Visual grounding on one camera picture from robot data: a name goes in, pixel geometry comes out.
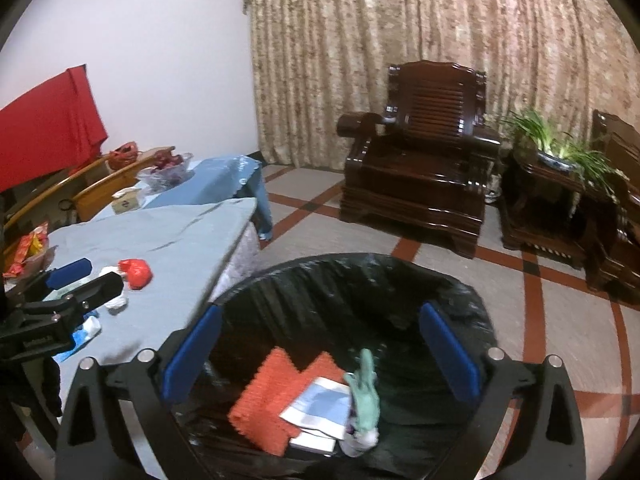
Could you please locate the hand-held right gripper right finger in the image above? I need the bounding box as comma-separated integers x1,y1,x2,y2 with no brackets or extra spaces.
419,302,586,480

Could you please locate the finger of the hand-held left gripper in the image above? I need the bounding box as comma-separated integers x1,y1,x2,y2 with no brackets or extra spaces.
42,258,94,292
9,272,125,318

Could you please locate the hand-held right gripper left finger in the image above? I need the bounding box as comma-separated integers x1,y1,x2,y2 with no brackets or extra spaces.
55,304,224,480

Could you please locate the white paper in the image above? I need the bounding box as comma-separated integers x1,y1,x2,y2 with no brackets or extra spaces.
97,266,129,312

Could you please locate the red plastic bag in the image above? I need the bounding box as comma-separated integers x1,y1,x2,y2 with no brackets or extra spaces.
118,258,153,291

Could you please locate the blue and white wrapper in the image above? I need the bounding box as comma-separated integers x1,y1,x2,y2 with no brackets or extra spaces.
51,314,102,364

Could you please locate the orange knitted cloth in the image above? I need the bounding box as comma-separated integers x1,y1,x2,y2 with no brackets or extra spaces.
228,347,347,457

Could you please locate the pale green glove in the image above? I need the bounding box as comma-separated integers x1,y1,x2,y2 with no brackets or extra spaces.
344,349,382,448

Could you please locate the white and blue carton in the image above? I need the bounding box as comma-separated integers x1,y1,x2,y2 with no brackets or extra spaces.
279,375,352,454

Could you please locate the black bag lined bin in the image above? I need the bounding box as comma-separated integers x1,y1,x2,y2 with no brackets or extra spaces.
205,252,497,480

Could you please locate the glass snack dish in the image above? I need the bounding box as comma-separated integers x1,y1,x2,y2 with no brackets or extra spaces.
4,244,59,287

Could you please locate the large red snack packet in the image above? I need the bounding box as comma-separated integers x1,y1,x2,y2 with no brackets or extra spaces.
2,234,36,279

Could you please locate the grey table cloth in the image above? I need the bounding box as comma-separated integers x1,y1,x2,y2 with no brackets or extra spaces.
10,197,259,480

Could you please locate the gold tissue box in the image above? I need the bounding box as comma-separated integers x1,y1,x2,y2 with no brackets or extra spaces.
110,188,144,213

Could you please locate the glass fruit bowl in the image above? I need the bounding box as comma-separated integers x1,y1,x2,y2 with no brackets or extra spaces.
136,152,195,192

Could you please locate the red cloth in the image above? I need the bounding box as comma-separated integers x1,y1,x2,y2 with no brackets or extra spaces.
0,64,110,194

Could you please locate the light blue tablecloth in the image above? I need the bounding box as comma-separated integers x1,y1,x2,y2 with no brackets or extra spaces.
92,154,274,242

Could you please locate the dark wooden side table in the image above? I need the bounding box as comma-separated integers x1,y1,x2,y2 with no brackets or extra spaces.
499,150,622,272

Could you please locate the dark wooden armchair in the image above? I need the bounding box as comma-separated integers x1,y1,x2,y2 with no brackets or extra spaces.
584,108,640,309
337,59,503,260

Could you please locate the potted green plant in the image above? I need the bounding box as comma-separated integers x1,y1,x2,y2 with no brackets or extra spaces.
500,107,629,197

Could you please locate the patterned beige curtain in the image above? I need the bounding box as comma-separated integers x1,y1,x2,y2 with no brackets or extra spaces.
241,0,640,173

